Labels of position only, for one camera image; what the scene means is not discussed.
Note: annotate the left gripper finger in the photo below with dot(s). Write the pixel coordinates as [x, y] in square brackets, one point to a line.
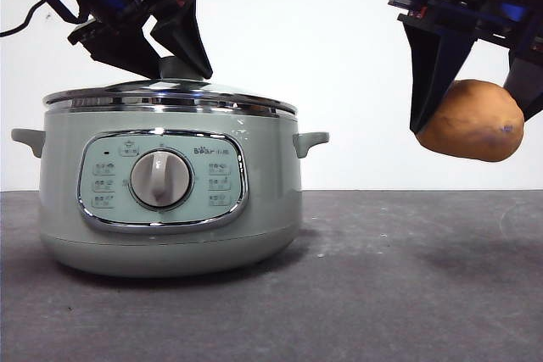
[188, 35]
[136, 54]

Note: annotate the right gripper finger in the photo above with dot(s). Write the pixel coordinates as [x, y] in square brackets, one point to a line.
[530, 86]
[428, 65]

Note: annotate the glass lid with green knob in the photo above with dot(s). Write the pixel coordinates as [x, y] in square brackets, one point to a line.
[171, 69]

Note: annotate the brown potato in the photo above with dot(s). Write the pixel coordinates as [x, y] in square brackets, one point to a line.
[471, 124]

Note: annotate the pale green electric cooking pot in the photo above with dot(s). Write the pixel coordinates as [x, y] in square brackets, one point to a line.
[271, 175]

